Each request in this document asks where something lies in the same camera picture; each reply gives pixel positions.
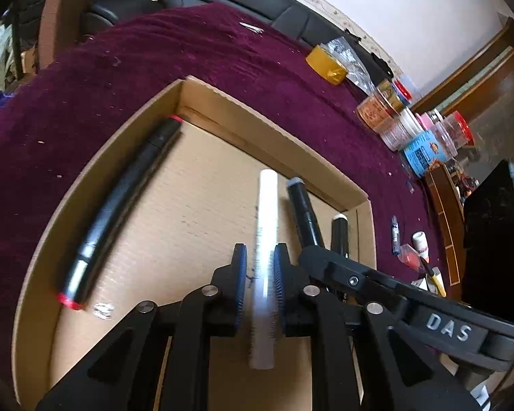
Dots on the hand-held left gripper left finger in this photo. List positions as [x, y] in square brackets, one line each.
[240, 284]

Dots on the black marker with red ends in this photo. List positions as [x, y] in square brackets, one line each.
[111, 218]

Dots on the clear jar with red lid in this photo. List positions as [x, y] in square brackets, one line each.
[454, 130]

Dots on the wooden door frame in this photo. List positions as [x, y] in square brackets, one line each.
[475, 64]

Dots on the orange labelled clear jar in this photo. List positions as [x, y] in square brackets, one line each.
[372, 113]

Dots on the black marker with grey cap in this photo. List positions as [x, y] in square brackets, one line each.
[302, 214]

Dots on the shallow cardboard box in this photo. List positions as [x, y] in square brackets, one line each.
[188, 205]

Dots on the burgundy velvet tablecloth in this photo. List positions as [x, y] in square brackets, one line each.
[111, 72]

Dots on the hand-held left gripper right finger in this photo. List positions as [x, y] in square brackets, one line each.
[279, 284]

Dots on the small silver metal tool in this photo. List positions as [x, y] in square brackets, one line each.
[250, 28]

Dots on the brown chair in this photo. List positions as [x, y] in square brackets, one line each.
[68, 0]

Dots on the white marker pen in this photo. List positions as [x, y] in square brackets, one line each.
[267, 205]

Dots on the small blue tube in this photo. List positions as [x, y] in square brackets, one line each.
[395, 235]

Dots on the gold labelled clear jar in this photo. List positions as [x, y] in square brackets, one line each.
[389, 94]

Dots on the wooden furniture piece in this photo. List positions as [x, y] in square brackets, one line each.
[445, 214]

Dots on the clear plastic bag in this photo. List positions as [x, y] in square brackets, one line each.
[357, 72]

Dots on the red plastic packet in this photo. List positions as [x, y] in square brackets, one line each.
[409, 259]

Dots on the blue labelled jar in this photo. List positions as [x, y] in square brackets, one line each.
[419, 156]

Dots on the white glue bottle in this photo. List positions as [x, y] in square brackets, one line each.
[419, 240]

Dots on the white patterned jar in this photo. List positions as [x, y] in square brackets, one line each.
[400, 130]

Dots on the yellow tape roll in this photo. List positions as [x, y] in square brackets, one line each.
[323, 64]

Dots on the black marker with white cap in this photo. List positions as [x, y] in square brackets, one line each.
[339, 235]

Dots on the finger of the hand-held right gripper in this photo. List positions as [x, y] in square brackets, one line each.
[347, 274]

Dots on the yellow utility knife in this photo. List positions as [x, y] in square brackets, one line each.
[434, 280]

